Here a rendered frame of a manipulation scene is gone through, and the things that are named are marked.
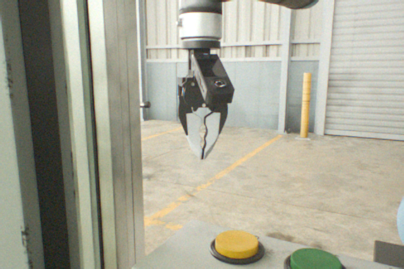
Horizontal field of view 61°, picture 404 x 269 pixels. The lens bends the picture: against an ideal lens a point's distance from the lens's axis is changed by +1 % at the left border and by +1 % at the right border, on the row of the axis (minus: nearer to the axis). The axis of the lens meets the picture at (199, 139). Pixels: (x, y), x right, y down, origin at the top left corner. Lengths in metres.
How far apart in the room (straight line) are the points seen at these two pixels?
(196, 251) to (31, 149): 0.18
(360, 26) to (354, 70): 0.64
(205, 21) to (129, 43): 0.29
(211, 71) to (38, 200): 0.39
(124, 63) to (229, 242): 0.19
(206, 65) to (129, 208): 0.31
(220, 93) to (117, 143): 0.24
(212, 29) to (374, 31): 5.30
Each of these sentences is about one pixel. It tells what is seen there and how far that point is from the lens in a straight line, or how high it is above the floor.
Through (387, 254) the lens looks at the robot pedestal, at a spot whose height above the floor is 0.75.
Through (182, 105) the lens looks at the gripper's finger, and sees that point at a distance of 0.60.
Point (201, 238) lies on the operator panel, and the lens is 0.35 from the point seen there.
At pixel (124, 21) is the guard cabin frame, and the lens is 0.32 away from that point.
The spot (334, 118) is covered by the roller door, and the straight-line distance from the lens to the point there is 5.91.
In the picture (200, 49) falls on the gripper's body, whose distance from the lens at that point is 0.61.
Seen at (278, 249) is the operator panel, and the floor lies 0.90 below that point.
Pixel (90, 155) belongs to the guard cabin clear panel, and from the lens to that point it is 0.32.
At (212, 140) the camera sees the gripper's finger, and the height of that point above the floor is 0.94.
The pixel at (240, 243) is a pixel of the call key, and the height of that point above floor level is 0.91.
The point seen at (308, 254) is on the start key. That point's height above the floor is 0.91.
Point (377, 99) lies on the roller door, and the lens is 5.83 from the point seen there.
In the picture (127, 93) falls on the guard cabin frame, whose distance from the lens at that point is 0.32.
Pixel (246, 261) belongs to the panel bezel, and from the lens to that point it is 0.31.
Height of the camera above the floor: 1.06
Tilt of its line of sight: 12 degrees down
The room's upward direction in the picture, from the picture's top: straight up
